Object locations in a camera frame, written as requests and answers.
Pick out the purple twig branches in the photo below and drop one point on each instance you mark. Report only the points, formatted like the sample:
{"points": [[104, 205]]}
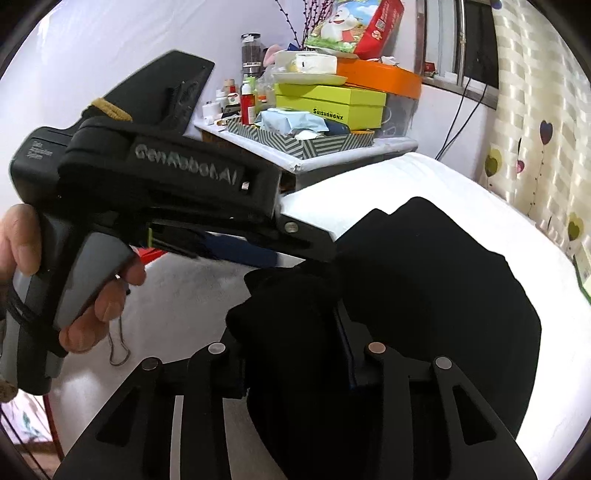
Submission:
{"points": [[290, 23]]}

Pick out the white lidded bowl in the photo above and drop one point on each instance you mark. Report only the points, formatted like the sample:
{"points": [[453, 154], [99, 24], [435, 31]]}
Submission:
{"points": [[304, 62]]}

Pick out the clear bin with orange lid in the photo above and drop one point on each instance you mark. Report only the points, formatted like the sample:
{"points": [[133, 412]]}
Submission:
{"points": [[383, 76]]}

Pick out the red cartoon print box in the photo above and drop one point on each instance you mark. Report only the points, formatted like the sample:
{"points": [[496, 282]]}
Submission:
{"points": [[351, 23]]}

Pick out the person's left hand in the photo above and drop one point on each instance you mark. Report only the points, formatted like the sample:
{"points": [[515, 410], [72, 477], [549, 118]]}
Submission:
{"points": [[23, 240]]}

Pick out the floral cloth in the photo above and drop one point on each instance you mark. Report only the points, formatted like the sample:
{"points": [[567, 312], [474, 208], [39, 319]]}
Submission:
{"points": [[23, 420]]}

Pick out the white side table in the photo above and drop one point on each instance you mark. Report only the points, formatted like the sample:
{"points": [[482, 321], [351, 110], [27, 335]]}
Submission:
{"points": [[360, 154]]}

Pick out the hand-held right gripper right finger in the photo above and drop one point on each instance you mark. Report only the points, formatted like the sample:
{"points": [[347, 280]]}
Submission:
{"points": [[351, 364]]}

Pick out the black pants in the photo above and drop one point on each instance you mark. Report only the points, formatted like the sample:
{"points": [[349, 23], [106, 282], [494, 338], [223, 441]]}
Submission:
{"points": [[415, 300]]}

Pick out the heart print curtain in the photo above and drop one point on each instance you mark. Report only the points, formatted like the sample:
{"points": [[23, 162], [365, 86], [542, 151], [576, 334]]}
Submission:
{"points": [[545, 83]]}

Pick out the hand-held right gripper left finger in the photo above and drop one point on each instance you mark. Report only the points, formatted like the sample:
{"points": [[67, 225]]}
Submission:
{"points": [[233, 378]]}

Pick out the mustard knitted cloth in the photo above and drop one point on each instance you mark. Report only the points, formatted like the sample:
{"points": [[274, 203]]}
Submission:
{"points": [[108, 108]]}

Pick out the red bottle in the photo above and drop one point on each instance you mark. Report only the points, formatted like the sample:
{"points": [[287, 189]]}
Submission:
{"points": [[248, 106]]}

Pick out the green cardboard box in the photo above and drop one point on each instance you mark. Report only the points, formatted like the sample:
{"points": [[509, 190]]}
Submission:
{"points": [[585, 281]]}

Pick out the white bed blanket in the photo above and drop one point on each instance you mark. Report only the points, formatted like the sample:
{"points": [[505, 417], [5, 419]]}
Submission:
{"points": [[194, 295]]}

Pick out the yellow-green shoe box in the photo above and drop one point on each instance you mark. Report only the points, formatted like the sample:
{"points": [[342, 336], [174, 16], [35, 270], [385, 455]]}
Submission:
{"points": [[323, 99]]}

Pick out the striped tray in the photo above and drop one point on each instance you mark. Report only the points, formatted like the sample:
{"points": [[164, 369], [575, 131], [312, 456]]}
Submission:
{"points": [[323, 147]]}

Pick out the window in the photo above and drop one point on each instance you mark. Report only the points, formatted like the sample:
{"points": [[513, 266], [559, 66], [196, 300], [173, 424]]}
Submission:
{"points": [[480, 41]]}

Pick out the blue wipes packet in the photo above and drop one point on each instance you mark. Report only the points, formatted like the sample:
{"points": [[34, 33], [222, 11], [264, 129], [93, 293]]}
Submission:
{"points": [[291, 121]]}

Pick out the brown hair band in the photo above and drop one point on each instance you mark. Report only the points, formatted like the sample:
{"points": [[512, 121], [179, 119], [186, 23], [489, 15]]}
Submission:
{"points": [[111, 353]]}

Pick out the dark glass jar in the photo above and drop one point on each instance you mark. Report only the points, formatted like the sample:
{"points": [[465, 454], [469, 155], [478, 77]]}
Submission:
{"points": [[251, 50]]}

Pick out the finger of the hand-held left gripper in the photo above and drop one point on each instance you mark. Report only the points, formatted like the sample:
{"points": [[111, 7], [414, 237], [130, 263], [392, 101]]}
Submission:
{"points": [[240, 249]]}

